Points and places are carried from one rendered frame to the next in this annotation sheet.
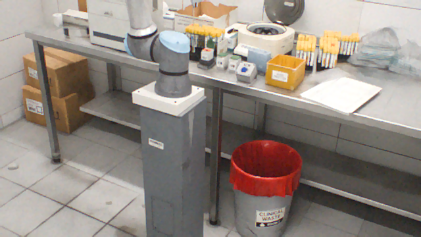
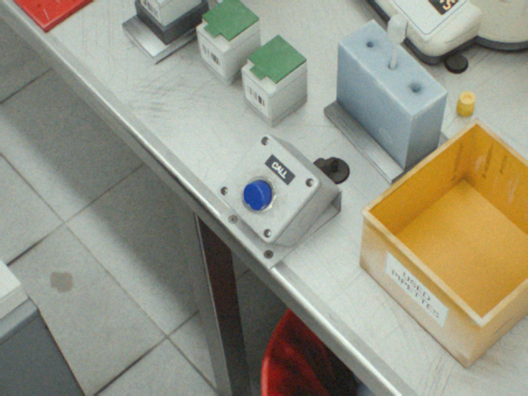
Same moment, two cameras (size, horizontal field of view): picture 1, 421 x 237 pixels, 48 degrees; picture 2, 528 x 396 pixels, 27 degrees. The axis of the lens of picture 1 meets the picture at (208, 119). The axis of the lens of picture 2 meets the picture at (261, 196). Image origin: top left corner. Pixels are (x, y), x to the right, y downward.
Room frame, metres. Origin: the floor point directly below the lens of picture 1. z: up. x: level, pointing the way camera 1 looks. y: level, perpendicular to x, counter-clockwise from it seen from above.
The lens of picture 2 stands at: (1.45, -0.34, 1.74)
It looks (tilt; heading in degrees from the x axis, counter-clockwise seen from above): 60 degrees down; 24
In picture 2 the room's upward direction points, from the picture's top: 5 degrees counter-clockwise
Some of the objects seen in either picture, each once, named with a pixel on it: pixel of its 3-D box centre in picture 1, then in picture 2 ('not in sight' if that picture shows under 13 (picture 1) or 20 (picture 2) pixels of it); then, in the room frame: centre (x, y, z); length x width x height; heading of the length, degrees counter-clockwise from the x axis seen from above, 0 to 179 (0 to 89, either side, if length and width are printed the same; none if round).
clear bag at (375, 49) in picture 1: (377, 43); not in sight; (2.16, -0.80, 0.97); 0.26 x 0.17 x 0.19; 76
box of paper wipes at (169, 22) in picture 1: (160, 12); not in sight; (2.68, 0.30, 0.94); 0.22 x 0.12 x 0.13; 66
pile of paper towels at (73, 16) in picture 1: (79, 18); not in sight; (2.66, 0.77, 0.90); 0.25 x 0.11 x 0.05; 62
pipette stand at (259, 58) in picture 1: (258, 60); (388, 99); (2.00, -0.22, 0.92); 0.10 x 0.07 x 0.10; 57
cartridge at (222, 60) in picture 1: (222, 60); (229, 40); (2.03, -0.06, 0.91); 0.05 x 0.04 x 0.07; 152
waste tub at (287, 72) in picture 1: (285, 72); (471, 244); (1.89, -0.33, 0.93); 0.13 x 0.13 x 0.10; 61
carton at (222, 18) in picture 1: (206, 22); not in sight; (2.47, 0.02, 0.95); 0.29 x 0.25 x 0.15; 152
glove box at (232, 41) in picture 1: (235, 34); not in sight; (2.37, -0.13, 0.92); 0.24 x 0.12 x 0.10; 152
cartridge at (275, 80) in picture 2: (235, 64); (275, 81); (2.00, -0.11, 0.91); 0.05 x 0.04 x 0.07; 152
